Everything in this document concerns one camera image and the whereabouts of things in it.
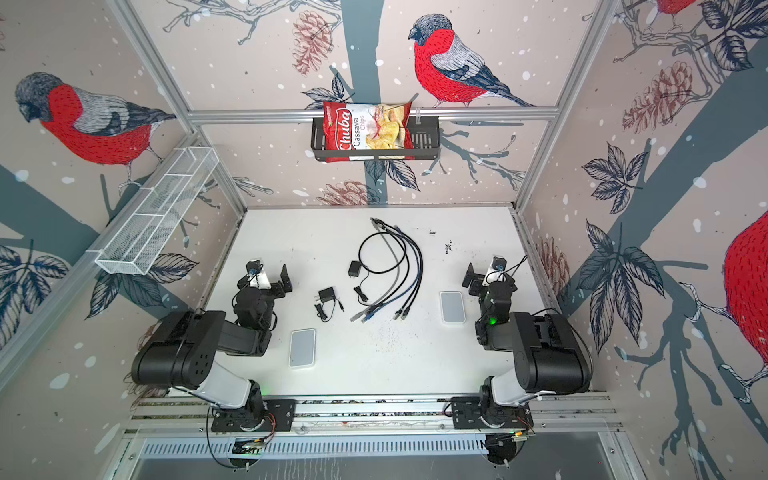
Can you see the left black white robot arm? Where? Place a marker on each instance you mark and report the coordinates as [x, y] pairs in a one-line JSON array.
[[181, 353]]

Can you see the white wire mesh shelf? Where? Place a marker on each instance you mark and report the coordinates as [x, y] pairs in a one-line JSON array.
[[141, 238]]

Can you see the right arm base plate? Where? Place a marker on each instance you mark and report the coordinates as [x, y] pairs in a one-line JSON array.
[[475, 413]]

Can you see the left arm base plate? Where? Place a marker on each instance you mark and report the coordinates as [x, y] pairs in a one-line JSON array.
[[272, 415]]

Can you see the black power adapter with cord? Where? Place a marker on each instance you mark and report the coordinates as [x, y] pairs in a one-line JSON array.
[[327, 295]]

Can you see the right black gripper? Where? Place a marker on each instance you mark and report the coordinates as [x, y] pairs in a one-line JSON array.
[[480, 281]]

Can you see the white network switch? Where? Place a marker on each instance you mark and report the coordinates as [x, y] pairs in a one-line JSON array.
[[302, 348], [452, 308]]

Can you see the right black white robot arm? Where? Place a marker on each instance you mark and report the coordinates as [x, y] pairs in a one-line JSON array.
[[547, 358]]

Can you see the aluminium mounting rail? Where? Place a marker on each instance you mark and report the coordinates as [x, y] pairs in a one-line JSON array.
[[379, 414]]

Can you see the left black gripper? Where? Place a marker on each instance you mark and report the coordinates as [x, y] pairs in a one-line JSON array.
[[273, 284]]

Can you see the black wall basket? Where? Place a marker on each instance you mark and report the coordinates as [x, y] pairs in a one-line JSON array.
[[425, 137]]

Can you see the red cassava chips bag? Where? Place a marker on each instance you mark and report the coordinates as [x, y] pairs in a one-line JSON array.
[[353, 127]]

